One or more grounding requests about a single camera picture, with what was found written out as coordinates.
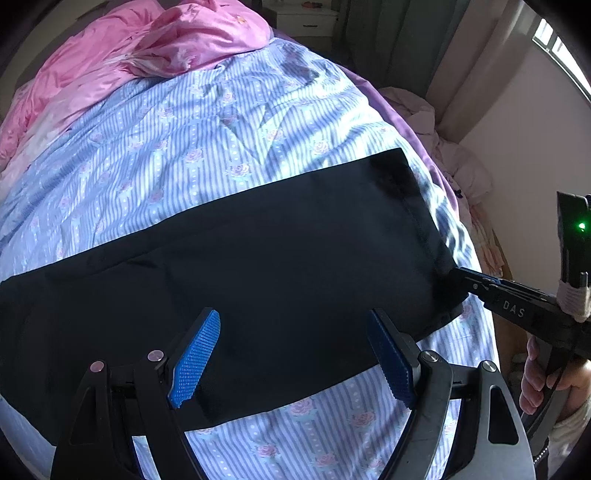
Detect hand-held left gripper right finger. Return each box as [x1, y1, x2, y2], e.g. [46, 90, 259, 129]
[367, 308, 536, 480]

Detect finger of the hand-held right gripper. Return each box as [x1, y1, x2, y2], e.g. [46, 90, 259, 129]
[444, 266, 552, 302]
[465, 281, 574, 326]

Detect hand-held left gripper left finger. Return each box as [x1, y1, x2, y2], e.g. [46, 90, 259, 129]
[51, 308, 221, 480]

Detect black pants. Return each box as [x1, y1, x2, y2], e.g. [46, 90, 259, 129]
[0, 148, 465, 423]

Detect person's right forearm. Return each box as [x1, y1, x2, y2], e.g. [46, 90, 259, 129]
[547, 401, 591, 478]

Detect person's right hand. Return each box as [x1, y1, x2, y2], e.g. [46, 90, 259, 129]
[518, 336, 591, 416]

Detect pile of pale pink cloth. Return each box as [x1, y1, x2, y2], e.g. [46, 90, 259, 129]
[381, 87, 506, 278]

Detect window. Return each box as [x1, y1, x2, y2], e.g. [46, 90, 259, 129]
[531, 18, 591, 95]

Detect beige curtain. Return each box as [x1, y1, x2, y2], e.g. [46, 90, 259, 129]
[425, 0, 539, 141]

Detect bed with blue striped sheet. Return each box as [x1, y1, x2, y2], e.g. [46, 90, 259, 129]
[0, 34, 502, 480]

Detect green curtain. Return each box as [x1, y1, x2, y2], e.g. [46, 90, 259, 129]
[331, 0, 465, 90]

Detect pink blanket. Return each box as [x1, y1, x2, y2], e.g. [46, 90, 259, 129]
[0, 0, 275, 169]

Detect white nightstand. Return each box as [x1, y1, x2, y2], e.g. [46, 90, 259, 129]
[262, 0, 341, 40]

